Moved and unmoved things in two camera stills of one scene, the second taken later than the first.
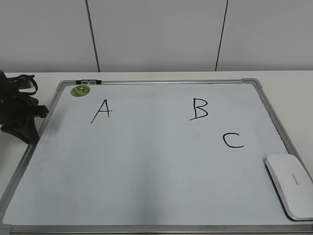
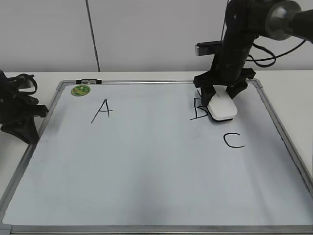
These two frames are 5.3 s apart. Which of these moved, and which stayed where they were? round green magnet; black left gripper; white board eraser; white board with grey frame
Moved: white board eraser
Stayed: black left gripper; white board with grey frame; round green magnet
